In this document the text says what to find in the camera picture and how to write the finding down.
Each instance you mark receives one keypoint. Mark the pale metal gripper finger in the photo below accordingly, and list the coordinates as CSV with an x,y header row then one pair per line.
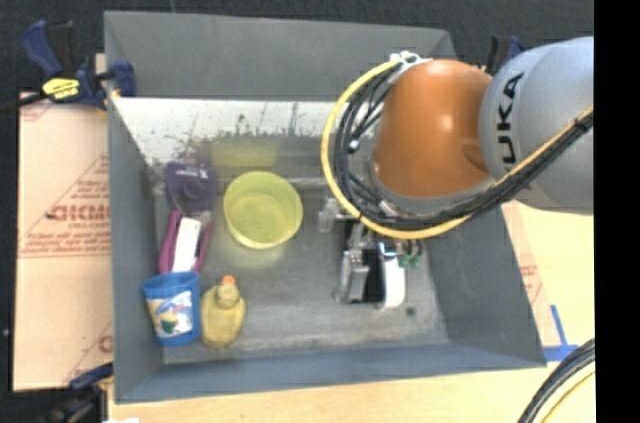
x,y
361,281
346,281

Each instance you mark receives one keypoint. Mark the grey metal bin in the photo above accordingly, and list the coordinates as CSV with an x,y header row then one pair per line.
x,y
300,311

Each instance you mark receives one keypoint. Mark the yellow-green plastic bowl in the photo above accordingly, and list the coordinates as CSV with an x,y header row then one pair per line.
x,y
262,211

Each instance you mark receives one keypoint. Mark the yellow bottle with orange cap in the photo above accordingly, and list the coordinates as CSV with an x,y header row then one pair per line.
x,y
223,316

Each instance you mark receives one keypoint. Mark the blue printed cup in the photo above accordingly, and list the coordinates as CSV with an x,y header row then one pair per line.
x,y
172,311

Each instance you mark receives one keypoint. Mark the black cylinder on white bracket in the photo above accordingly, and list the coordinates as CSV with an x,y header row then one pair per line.
x,y
393,283

